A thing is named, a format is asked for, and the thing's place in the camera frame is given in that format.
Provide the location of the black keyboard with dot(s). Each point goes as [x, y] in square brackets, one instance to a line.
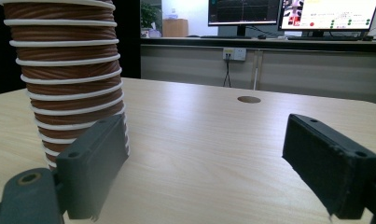
[322, 38]
[226, 37]

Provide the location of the green plant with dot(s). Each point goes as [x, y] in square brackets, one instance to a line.
[149, 15]

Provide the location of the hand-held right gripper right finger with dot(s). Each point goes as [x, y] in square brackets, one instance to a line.
[328, 168]

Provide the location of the dark screen monitor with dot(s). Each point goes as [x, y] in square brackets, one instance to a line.
[243, 11]

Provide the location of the black computer mouse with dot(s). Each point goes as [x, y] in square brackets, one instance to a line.
[261, 36]

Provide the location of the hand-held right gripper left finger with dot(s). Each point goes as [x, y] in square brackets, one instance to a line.
[92, 168]

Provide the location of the bright screen monitor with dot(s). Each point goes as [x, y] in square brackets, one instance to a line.
[328, 14]

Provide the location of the stack of brown paper cups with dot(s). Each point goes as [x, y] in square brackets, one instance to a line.
[67, 71]

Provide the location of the white wall socket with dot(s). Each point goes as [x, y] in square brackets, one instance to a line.
[235, 53]

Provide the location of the cardboard box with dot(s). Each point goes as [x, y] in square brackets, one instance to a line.
[175, 28]

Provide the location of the dark desk counter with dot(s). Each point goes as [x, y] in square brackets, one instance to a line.
[300, 45]

